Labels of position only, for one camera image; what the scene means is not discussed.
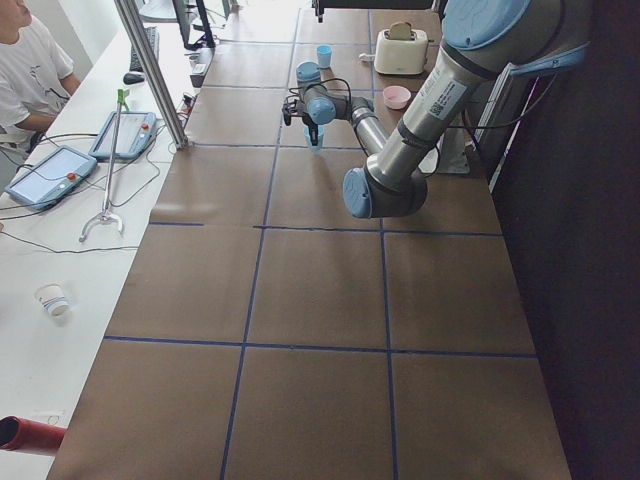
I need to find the teach pendant near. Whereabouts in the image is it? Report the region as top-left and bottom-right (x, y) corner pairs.
(4, 146), (97, 210)

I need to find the aluminium frame post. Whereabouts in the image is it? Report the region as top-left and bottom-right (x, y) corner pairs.
(114, 0), (188, 150)

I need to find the paper cup on desk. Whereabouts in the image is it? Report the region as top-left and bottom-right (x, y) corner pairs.
(34, 283), (69, 317)

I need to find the light blue cup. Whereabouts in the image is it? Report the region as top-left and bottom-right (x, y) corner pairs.
(316, 45), (333, 69)
(303, 125), (324, 152)

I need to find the pink bowl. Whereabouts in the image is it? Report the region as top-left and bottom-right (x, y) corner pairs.
(382, 85), (412, 110)

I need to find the black computer mouse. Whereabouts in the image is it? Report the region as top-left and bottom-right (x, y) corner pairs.
(123, 71), (145, 85)

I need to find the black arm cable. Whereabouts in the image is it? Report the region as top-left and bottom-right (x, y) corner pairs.
(287, 76), (353, 111)

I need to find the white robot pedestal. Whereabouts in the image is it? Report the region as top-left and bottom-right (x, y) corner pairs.
(419, 129), (470, 175)

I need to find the teach pendant far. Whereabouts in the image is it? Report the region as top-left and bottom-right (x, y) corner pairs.
(89, 111), (157, 162)

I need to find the reacher grabber tool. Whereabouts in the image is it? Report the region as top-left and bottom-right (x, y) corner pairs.
(79, 88), (129, 243)

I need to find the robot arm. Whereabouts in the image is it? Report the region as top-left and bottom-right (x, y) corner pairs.
(282, 1), (593, 218)

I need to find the black keyboard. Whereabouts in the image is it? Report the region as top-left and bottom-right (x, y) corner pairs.
(128, 25), (161, 73)

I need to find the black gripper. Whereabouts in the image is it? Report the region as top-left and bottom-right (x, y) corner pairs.
(301, 112), (318, 146)

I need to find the red tube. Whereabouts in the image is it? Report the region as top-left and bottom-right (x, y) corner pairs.
(1, 416), (66, 456)

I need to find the toast slice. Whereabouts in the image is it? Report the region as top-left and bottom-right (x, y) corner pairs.
(388, 21), (413, 41)

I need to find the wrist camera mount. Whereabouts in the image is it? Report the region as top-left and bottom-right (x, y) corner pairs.
(281, 96), (305, 126)

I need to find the seated person white shirt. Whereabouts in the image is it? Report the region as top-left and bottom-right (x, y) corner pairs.
(0, 0), (82, 186)

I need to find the teach pendant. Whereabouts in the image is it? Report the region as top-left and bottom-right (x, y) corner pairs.
(4, 146), (97, 210)
(89, 111), (157, 162)

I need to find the cream toaster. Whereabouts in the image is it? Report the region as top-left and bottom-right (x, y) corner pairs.
(374, 29), (429, 75)

